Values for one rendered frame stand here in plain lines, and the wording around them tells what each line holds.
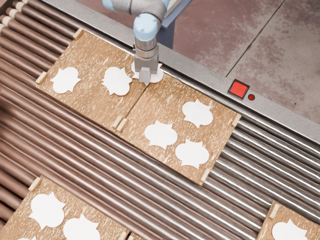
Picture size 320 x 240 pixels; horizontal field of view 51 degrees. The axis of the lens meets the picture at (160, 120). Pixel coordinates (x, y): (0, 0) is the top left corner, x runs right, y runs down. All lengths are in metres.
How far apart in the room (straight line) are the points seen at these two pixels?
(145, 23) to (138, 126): 0.48
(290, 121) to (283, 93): 1.14
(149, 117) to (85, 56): 0.41
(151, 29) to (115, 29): 0.59
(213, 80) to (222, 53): 1.19
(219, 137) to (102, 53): 0.64
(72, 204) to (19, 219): 0.20
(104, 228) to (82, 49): 0.79
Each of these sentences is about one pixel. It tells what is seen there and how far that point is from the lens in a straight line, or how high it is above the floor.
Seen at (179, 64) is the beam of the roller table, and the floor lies 0.92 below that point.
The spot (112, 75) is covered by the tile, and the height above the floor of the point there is 0.96.
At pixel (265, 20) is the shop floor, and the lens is 2.97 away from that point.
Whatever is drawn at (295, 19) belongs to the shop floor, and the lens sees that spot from 3.06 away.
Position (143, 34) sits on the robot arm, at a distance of 1.08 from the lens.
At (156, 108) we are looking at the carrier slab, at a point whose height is 0.94.
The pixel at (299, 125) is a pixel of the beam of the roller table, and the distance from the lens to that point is 1.54.
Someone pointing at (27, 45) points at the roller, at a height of 0.92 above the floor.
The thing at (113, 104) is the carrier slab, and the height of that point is 0.94.
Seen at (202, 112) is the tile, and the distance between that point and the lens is 1.41.
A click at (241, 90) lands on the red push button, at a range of 1.51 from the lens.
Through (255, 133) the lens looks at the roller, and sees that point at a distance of 1.46.
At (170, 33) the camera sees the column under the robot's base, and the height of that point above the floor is 0.65.
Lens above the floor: 2.24
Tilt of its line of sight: 69 degrees down
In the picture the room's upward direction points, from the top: 2 degrees clockwise
